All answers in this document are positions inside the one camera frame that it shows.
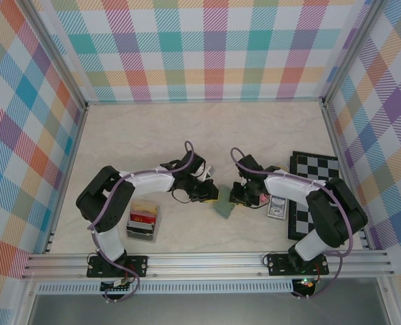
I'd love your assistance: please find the green card holder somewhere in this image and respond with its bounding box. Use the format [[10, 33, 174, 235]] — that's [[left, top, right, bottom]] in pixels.
[[212, 185, 237, 220]]

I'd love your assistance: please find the clear acrylic card box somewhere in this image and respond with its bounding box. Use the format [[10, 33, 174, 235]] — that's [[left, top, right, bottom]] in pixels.
[[125, 200, 162, 244]]

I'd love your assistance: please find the blue playing card deck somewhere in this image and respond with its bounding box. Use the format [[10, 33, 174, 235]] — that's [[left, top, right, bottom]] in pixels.
[[267, 195, 288, 221]]

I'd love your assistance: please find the tan credit card stack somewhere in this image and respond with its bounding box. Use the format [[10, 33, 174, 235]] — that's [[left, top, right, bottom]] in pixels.
[[132, 201, 159, 215]]

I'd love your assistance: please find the red credit card stack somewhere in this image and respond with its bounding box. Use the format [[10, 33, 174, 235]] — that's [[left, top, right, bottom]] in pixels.
[[129, 211, 158, 225]]

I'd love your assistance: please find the black credit card stack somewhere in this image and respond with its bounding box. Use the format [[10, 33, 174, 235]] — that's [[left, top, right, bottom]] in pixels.
[[126, 221, 154, 238]]

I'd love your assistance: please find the black and grey chessboard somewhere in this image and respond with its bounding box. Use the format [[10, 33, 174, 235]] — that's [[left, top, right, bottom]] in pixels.
[[287, 150, 339, 242]]

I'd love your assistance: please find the thin black left gripper cable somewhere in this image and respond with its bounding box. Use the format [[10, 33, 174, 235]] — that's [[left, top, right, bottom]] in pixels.
[[171, 188, 192, 204]]

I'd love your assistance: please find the aluminium front frame rail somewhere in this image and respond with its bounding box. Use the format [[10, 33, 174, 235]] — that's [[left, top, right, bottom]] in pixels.
[[20, 249, 396, 280]]

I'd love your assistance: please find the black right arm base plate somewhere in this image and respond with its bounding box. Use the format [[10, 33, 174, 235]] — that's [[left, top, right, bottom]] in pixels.
[[267, 253, 330, 277]]

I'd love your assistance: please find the perforated metal cable tray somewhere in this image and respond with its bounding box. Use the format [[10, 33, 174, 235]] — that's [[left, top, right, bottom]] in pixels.
[[36, 282, 295, 295]]

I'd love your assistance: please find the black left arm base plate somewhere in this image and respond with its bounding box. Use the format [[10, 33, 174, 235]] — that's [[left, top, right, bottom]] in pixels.
[[87, 255, 150, 278]]

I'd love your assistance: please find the aluminium back frame rail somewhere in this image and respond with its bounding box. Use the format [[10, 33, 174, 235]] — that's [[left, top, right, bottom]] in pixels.
[[85, 96, 325, 106]]

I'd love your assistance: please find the aluminium side frame rail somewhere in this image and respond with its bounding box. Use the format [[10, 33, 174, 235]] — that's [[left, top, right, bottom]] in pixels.
[[322, 104, 373, 251], [43, 108, 89, 254]]

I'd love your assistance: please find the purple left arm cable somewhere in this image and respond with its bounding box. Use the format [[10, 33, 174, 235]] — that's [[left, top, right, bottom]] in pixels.
[[87, 140, 196, 304]]

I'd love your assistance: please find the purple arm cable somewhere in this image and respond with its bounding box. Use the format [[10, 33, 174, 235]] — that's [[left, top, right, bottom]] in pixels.
[[230, 147, 354, 301], [87, 140, 196, 304]]

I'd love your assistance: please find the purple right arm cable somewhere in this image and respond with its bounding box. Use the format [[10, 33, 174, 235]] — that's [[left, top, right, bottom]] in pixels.
[[230, 147, 354, 301]]

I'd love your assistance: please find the aluminium frame post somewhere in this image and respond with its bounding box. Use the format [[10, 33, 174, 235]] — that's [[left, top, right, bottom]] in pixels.
[[320, 0, 387, 108], [23, 0, 89, 111]]

